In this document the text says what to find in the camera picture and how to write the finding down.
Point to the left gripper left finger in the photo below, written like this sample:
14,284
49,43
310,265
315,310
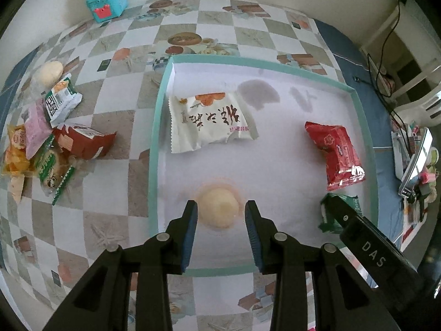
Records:
99,300

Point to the teal shallow tray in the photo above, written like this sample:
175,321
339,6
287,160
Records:
282,170

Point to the red brown snack packet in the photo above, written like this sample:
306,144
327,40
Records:
82,141

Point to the cluttered desk items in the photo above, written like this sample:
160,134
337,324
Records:
414,158

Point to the white peach pastry packet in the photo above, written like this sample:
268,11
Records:
209,118

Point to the dark green snack packet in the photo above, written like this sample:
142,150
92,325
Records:
336,210

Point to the pink snack packet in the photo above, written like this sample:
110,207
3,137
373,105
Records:
37,128

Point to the wrapped round cream bun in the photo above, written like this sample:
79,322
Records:
47,75

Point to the round cream bun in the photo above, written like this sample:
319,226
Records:
47,75
219,206

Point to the teal toy box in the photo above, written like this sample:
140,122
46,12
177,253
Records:
104,10

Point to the white shelf furniture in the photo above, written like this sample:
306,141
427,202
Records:
404,57

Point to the checkered tablecloth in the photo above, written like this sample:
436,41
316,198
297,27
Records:
95,192

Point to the clear green rice cracker packet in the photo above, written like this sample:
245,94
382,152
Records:
54,168

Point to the yellow orange snack packet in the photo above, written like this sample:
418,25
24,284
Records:
15,164

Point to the red nice snack packet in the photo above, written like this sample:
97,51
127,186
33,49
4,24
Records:
343,167

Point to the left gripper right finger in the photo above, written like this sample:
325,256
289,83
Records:
343,300

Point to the green white walnut packet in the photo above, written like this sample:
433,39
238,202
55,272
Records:
61,100

